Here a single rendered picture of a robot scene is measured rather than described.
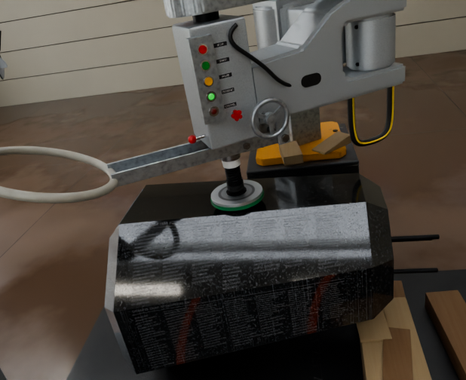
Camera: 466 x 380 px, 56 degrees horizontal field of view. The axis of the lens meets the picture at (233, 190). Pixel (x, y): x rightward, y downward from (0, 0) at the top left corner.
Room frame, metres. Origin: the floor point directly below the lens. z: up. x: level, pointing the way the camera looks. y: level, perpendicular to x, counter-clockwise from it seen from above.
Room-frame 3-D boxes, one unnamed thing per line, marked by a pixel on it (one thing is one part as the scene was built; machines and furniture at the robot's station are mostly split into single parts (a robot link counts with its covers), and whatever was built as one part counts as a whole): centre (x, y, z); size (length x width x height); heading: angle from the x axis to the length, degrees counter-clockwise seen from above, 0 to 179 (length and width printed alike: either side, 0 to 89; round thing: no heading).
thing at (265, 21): (2.21, -0.50, 1.41); 0.74 x 0.34 x 0.25; 19
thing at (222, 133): (1.61, -0.09, 1.36); 0.36 x 0.22 x 0.45; 107
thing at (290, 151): (2.16, -0.34, 0.81); 0.20 x 0.10 x 0.05; 178
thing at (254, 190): (1.59, -0.01, 0.92); 0.21 x 0.21 x 0.01
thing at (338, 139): (2.20, -0.57, 0.80); 0.20 x 0.10 x 0.05; 119
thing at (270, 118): (1.51, -0.16, 1.24); 0.15 x 0.10 x 0.15; 107
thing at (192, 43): (1.46, 0.02, 1.41); 0.08 x 0.03 x 0.28; 107
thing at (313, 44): (1.69, -0.39, 1.35); 0.74 x 0.23 x 0.49; 107
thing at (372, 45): (1.78, -0.64, 1.39); 0.19 x 0.19 x 0.20
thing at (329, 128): (2.40, -0.43, 0.76); 0.49 x 0.49 x 0.05; 80
